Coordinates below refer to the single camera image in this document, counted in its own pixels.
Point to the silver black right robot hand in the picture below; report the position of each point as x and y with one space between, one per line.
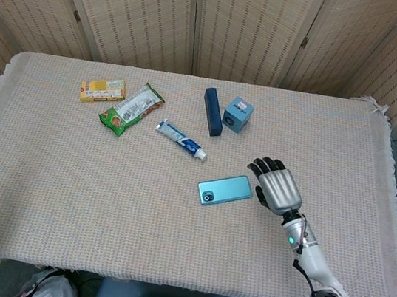
280 188

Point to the smartphone black screen teal back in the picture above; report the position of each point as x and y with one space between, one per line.
226 190

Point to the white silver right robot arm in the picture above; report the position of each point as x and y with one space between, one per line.
316 263

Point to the light blue cube box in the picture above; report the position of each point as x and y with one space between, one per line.
239 115

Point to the dark blue oblong box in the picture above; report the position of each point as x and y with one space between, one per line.
213 113

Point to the blue white toothpaste tube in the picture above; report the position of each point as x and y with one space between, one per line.
181 139

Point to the white pink plastic bag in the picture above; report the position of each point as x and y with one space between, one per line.
46 290

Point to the beige waffle weave tablecloth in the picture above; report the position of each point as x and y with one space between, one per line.
101 197

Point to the metal screen hinge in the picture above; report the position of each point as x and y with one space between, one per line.
305 42
77 15

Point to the green snack bag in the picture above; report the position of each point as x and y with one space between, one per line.
131 108

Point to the yellow flat carton box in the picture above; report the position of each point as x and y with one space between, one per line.
102 91

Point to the woven rattan folding screen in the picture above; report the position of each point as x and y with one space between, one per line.
137 8

